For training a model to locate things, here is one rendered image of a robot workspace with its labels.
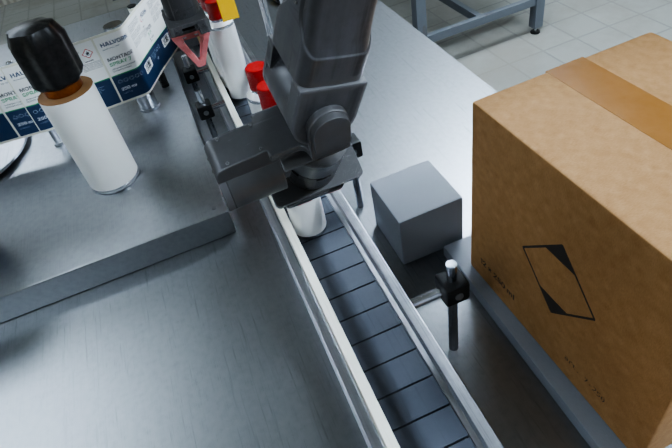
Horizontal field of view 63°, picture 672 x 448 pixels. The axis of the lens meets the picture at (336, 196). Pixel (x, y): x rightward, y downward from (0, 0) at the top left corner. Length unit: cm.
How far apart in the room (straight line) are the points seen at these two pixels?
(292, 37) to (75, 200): 73
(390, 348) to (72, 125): 60
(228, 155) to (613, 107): 37
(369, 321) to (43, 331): 50
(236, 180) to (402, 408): 32
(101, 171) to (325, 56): 68
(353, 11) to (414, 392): 42
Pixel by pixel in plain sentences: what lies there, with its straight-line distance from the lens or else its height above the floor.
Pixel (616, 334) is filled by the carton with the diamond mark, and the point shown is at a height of 99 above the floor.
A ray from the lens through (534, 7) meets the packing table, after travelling 309.
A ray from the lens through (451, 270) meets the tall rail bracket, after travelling 60.
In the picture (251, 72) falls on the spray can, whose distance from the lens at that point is 81.
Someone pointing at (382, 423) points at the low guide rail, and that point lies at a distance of 60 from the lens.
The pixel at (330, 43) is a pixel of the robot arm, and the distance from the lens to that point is 39.
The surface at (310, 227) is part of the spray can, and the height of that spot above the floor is 90.
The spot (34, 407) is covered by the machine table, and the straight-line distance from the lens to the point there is 88.
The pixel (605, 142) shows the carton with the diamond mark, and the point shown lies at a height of 112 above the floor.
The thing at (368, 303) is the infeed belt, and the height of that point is 88.
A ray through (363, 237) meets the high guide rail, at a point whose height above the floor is 96.
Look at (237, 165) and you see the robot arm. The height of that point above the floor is 118.
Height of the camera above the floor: 146
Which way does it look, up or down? 42 degrees down
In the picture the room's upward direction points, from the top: 12 degrees counter-clockwise
